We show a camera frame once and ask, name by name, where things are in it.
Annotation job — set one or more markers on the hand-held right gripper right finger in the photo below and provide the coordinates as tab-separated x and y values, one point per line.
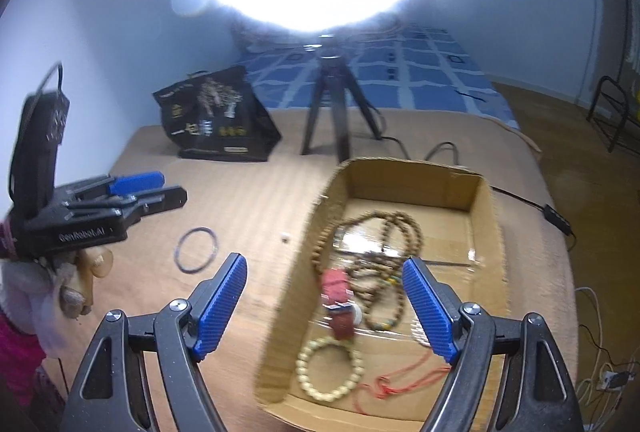
430	307

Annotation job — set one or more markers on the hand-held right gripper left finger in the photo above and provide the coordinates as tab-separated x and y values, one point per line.
222	307

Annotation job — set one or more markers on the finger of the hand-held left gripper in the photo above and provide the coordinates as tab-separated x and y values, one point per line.
135	183
160	201

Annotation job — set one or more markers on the dark bangle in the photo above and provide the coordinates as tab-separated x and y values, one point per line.
178	257

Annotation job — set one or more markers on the cardboard box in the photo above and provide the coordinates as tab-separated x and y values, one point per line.
295	312

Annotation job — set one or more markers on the red charm ornament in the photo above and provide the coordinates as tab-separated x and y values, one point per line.
335	284

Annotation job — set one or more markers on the person's left hand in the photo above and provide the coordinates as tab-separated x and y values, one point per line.
40	292

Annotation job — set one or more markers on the black printed snack bag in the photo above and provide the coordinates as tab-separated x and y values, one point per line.
215	122

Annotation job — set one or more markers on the white power strip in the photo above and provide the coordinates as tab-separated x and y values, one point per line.
615	378

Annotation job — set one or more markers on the black tripod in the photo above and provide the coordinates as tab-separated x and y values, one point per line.
330	77

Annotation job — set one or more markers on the blue checked bed sheet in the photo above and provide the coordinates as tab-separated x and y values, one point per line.
425	77

